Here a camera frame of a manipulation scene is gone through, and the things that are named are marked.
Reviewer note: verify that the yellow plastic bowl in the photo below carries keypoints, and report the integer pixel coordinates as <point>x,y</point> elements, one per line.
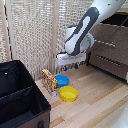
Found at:
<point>68,93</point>

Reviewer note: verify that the dark brown drawer cabinet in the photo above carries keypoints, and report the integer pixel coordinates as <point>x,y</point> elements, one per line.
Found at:
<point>125,70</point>

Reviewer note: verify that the woven beige folding screen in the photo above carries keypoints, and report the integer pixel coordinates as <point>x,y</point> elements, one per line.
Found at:
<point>30,33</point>

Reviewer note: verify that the small white cup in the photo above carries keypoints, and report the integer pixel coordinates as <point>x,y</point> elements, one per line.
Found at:
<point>54,94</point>

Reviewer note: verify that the black fabric storage box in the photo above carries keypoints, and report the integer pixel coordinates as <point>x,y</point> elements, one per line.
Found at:
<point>18,96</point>

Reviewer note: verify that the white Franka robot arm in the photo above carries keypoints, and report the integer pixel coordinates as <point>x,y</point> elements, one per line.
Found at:
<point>83,30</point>

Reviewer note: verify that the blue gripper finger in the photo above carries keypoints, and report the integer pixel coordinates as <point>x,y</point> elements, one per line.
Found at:
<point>76,66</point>
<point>65,68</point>

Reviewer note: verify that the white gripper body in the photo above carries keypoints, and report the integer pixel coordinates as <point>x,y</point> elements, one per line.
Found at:
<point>70,59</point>

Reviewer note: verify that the blue plastic bowl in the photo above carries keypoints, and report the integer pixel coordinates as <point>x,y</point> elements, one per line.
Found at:
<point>62,80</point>

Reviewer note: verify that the orange yellow snack box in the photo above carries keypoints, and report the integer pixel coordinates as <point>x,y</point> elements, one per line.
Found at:
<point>49,80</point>

